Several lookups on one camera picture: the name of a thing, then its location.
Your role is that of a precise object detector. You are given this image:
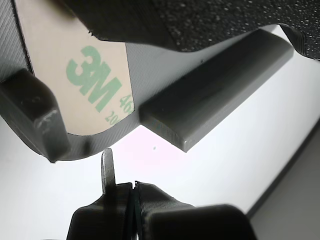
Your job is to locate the black printed gripper finger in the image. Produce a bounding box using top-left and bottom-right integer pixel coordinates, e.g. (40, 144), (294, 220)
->
(49, 0), (320, 61)

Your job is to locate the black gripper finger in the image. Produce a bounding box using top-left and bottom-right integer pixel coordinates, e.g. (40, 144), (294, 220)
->
(132, 180), (258, 240)

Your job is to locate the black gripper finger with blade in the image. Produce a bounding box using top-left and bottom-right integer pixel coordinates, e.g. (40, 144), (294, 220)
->
(66, 147), (137, 240)

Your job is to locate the grey plastic fixture with legs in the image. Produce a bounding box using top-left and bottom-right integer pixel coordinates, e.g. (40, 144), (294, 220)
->
(0, 0), (295, 165)

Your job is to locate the tan 3M protective film strip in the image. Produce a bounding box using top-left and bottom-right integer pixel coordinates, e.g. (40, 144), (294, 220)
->
(13, 0), (136, 136)

